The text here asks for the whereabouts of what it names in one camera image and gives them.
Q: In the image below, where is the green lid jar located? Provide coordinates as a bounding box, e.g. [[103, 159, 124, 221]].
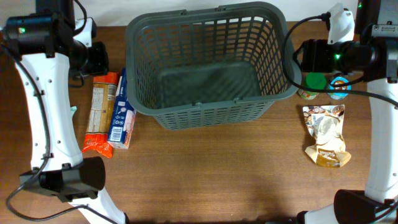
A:
[[297, 72, 326, 100]]

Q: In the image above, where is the blue round tin can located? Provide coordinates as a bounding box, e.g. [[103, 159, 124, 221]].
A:
[[328, 77, 351, 100]]

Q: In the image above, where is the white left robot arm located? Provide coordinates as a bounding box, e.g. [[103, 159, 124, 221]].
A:
[[1, 0, 129, 223]]

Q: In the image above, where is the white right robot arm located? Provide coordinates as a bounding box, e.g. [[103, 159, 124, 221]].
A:
[[297, 1, 397, 223]]

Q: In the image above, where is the orange biscuit packet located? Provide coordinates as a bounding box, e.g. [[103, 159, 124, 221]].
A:
[[82, 72, 120, 158]]

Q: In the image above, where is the mint green snack pouch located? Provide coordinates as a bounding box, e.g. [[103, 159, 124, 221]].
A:
[[70, 106, 77, 117]]

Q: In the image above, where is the beige brown snack bag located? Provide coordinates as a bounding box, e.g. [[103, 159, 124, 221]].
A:
[[302, 105, 351, 168]]

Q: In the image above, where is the blue biscuit box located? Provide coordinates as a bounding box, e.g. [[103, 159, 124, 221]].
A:
[[108, 68, 136, 149]]

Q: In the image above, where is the grey plastic basket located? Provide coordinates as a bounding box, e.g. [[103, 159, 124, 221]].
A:
[[125, 1, 302, 130]]

